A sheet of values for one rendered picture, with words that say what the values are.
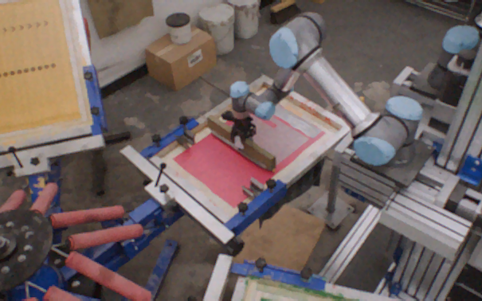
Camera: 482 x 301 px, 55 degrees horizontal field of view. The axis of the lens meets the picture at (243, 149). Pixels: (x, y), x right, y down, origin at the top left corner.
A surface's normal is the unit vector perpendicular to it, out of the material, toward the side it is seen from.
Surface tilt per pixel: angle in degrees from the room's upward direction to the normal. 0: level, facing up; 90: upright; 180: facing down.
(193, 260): 0
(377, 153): 94
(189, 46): 1
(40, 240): 0
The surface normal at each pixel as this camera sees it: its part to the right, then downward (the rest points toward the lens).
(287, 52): -0.73, 0.47
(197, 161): -0.05, -0.69
